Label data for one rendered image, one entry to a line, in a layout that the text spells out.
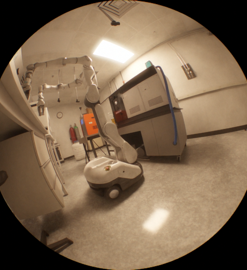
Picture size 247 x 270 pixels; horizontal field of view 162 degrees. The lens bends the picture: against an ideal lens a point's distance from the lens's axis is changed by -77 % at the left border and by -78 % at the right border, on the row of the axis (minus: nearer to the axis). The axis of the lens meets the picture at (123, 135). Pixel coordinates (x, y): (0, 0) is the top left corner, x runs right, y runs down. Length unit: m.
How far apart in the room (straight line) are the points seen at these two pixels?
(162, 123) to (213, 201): 1.03
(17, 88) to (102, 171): 0.76
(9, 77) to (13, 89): 0.06
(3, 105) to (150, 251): 0.86
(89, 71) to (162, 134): 1.26
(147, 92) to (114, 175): 1.15
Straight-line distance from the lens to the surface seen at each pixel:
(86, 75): 1.20
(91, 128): 1.76
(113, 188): 0.86
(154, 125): 1.22
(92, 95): 0.99
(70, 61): 1.02
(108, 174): 0.75
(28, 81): 0.83
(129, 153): 1.03
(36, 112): 1.88
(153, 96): 1.30
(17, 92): 0.41
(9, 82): 0.37
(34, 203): 0.86
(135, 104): 1.46
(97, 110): 0.98
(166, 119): 1.14
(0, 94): 0.36
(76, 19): 2.22
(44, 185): 0.74
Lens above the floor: 0.63
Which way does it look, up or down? 3 degrees down
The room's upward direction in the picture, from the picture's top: 16 degrees counter-clockwise
